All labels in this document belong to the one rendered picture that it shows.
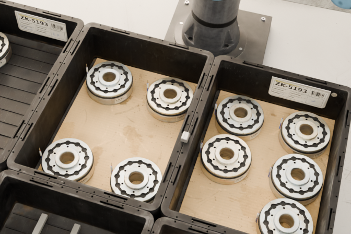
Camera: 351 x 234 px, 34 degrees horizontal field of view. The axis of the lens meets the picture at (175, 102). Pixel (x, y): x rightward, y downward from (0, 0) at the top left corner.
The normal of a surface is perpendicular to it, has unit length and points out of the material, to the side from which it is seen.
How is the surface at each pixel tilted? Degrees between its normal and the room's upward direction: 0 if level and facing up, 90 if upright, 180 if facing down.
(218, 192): 0
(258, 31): 4
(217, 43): 70
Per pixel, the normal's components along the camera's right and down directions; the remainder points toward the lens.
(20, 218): 0.03, -0.60
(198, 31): -0.62, 0.32
